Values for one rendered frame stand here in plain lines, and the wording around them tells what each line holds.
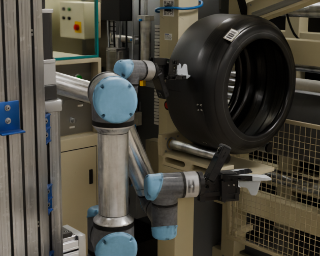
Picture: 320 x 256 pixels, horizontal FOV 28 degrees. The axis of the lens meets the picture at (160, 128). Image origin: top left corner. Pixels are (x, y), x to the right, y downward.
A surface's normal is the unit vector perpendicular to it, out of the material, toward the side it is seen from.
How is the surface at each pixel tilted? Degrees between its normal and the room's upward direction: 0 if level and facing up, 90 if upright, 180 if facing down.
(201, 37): 45
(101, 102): 83
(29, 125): 90
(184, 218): 90
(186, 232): 90
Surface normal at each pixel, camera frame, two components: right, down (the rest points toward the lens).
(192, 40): -0.55, -0.54
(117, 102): 0.23, 0.07
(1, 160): 0.63, 0.17
